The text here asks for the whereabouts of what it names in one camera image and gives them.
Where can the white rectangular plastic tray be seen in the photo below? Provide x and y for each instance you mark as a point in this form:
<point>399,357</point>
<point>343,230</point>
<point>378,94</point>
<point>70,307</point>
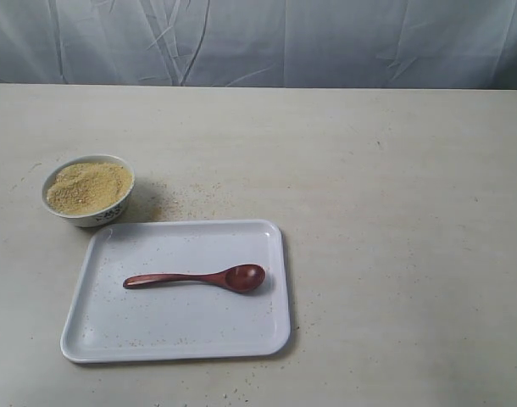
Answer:
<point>185,320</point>

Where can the white ceramic bowl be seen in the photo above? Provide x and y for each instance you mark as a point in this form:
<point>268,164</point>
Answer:
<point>99,218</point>

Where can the white wrinkled backdrop curtain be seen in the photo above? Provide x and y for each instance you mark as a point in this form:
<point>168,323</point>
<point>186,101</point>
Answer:
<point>324,44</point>

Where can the dark brown wooden spoon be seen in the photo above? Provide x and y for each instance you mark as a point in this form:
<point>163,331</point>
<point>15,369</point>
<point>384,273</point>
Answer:
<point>238,279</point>

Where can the beige grain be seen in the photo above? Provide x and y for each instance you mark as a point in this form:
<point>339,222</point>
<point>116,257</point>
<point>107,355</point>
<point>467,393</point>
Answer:
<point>86,188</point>

